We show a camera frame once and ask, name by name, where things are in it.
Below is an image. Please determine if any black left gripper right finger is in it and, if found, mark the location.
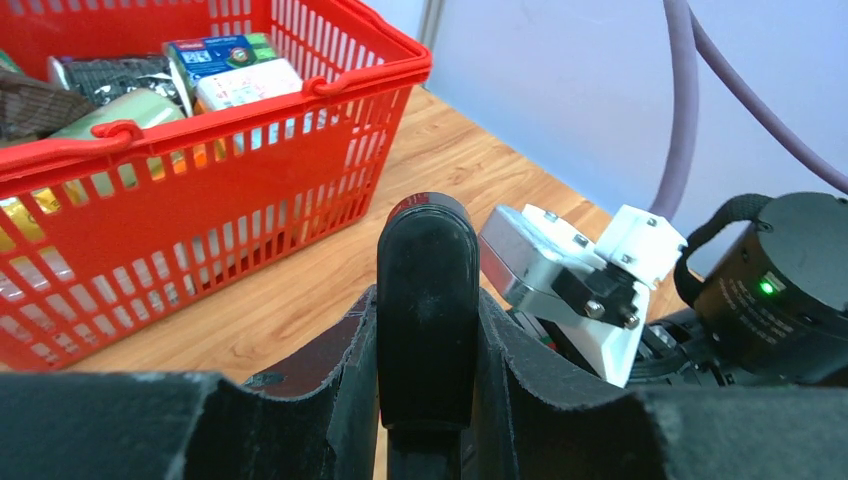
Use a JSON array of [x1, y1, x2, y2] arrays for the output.
[[473, 292, 847, 479]]

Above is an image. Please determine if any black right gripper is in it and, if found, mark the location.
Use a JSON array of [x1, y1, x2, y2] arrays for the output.
[[507, 308, 663, 387]]

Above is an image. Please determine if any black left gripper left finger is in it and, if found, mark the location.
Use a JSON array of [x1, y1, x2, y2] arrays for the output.
[[1, 288, 378, 479]]

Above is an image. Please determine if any black stapler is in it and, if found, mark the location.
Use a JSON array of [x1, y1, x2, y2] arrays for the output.
[[376, 192, 480, 479]]

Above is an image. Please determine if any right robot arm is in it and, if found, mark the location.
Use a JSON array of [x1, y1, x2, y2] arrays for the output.
[[481, 192, 847, 387]]

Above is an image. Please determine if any red plastic shopping basket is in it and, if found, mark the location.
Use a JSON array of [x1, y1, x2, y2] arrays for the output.
[[1, 1, 432, 371]]

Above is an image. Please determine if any pink white packet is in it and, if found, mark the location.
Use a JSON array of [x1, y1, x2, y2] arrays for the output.
[[194, 59, 304, 114]]

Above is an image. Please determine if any pale green bottle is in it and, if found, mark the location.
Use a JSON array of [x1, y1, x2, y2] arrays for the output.
[[49, 88, 185, 140]]

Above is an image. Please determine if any blue patterned packet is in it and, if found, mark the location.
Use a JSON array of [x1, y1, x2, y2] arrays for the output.
[[163, 33, 279, 91]]

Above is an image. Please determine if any dark patterned packet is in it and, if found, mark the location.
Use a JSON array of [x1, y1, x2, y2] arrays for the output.
[[47, 55, 181, 106]]

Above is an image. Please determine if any brown crumpled bag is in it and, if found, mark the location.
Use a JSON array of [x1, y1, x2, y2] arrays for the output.
[[1, 70, 96, 141]]

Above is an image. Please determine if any green snack bag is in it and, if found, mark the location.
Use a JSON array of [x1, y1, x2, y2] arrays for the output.
[[0, 50, 23, 74]]

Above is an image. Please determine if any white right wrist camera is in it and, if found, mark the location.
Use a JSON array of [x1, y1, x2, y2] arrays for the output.
[[479, 204, 687, 387]]

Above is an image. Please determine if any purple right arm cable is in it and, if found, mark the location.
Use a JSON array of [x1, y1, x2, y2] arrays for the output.
[[649, 0, 848, 223]]

